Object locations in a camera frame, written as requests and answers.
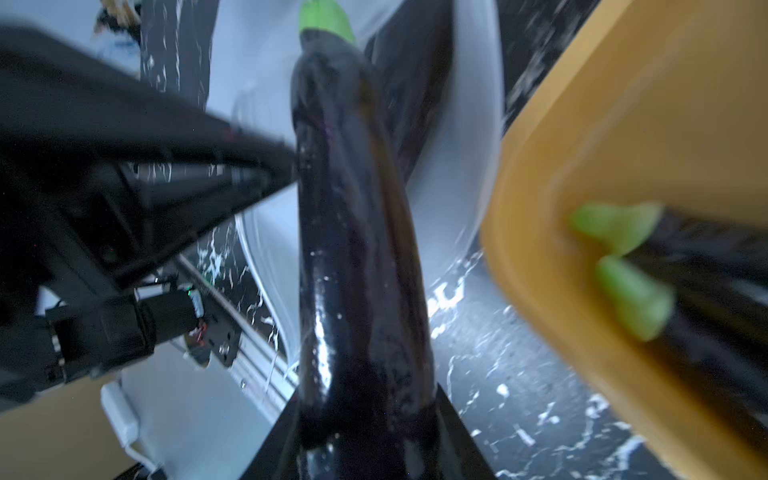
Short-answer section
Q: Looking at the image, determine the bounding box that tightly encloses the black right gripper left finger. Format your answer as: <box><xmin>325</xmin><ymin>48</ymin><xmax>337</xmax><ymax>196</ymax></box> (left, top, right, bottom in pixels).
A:
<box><xmin>240</xmin><ymin>392</ymin><xmax>300</xmax><ymax>480</ymax></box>

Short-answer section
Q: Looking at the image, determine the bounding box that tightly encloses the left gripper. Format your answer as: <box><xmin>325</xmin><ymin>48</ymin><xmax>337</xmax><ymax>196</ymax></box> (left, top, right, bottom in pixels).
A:
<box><xmin>1</xmin><ymin>23</ymin><xmax>295</xmax><ymax>411</ymax></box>

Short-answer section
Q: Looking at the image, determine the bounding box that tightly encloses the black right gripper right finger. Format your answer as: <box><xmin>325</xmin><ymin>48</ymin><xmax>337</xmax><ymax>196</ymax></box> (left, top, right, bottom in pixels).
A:
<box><xmin>436</xmin><ymin>386</ymin><xmax>496</xmax><ymax>480</ymax></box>

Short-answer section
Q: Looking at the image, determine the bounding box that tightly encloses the purple eggplant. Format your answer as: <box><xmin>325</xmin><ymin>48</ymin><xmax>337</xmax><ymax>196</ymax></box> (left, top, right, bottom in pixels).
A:
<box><xmin>568</xmin><ymin>202</ymin><xmax>767</xmax><ymax>285</ymax></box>
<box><xmin>595</xmin><ymin>256</ymin><xmax>767</xmax><ymax>450</ymax></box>
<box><xmin>291</xmin><ymin>1</ymin><xmax>440</xmax><ymax>479</ymax></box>

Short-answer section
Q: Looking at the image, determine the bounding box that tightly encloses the yellow plastic tray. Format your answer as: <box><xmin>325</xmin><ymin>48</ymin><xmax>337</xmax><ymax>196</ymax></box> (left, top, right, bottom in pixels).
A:
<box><xmin>481</xmin><ymin>1</ymin><xmax>767</xmax><ymax>479</ymax></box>

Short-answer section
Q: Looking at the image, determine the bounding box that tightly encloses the white power strip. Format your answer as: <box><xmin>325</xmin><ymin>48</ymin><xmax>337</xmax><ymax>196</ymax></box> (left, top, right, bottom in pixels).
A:
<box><xmin>100</xmin><ymin>381</ymin><xmax>159</xmax><ymax>474</ymax></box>

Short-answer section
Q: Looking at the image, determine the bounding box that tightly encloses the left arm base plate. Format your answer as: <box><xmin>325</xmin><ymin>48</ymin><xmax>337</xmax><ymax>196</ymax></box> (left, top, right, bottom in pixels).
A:
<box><xmin>184</xmin><ymin>287</ymin><xmax>242</xmax><ymax>370</ymax></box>

